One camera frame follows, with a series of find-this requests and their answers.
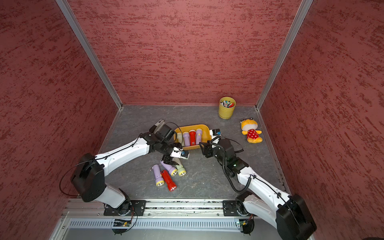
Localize yellow plastic storage box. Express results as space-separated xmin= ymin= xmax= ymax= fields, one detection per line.
xmin=175 ymin=124 xmax=211 ymax=150

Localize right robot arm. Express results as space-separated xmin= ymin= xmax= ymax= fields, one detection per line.
xmin=199 ymin=137 xmax=317 ymax=240

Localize yellow pen cup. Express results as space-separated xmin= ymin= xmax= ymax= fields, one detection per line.
xmin=219 ymin=97 xmax=237 ymax=120

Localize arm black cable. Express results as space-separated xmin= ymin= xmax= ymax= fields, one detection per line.
xmin=209 ymin=135 xmax=253 ymax=194
xmin=166 ymin=121 xmax=184 ymax=142

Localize red flashlight white head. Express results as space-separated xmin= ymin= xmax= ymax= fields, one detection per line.
xmin=189 ymin=130 xmax=196 ymax=146

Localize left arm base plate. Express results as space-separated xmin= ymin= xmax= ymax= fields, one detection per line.
xmin=104 ymin=200 xmax=147 ymax=217

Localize yellow plush toy red dress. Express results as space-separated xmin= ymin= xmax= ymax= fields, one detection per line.
xmin=240 ymin=118 xmax=263 ymax=144

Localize pens in cup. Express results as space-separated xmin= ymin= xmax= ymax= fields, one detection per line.
xmin=220 ymin=101 xmax=236 ymax=108

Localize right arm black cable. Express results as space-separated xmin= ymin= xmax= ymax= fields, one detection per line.
xmin=209 ymin=135 xmax=253 ymax=194

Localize right corner aluminium post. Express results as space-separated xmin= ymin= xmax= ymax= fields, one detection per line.
xmin=255 ymin=0 xmax=313 ymax=111

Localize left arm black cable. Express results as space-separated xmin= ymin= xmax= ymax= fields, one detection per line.
xmin=166 ymin=121 xmax=184 ymax=142

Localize corner aluminium post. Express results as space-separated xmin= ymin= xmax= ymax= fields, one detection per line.
xmin=56 ymin=0 xmax=124 ymax=111
xmin=255 ymin=0 xmax=313 ymax=111

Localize left corner aluminium post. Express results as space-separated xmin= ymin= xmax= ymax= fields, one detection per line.
xmin=56 ymin=0 xmax=124 ymax=111

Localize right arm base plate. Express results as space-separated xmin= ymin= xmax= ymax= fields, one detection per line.
xmin=223 ymin=200 xmax=251 ymax=217

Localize purple flashlight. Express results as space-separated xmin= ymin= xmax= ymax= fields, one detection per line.
xmin=183 ymin=132 xmax=191 ymax=147
xmin=161 ymin=161 xmax=178 ymax=176
xmin=196 ymin=128 xmax=203 ymax=145
xmin=152 ymin=164 xmax=165 ymax=187

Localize aluminium front rail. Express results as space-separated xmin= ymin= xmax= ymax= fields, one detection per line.
xmin=62 ymin=197 xmax=305 ymax=218

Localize green flashlight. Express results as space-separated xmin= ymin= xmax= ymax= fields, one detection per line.
xmin=177 ymin=133 xmax=183 ymax=144
xmin=174 ymin=158 xmax=187 ymax=177

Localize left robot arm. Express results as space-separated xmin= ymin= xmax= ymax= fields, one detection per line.
xmin=71 ymin=123 xmax=189 ymax=216

